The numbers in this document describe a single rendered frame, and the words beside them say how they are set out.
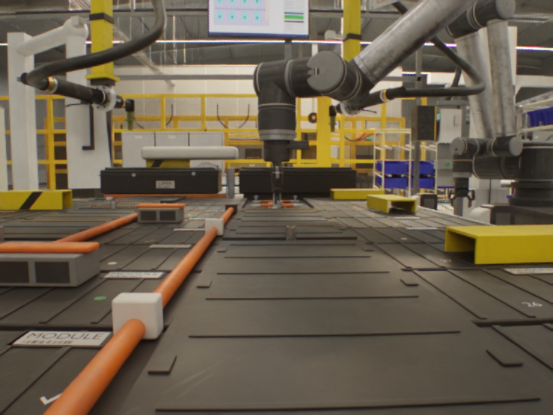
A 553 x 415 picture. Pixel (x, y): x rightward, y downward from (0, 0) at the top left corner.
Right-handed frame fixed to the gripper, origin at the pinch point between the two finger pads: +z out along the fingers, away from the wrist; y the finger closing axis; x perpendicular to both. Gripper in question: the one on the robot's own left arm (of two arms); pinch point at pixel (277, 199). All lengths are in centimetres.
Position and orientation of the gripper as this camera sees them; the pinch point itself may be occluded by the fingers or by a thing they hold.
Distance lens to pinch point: 118.2
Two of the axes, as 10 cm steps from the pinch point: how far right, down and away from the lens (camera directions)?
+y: 0.3, 0.9, -10.0
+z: 0.0, 10.0, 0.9
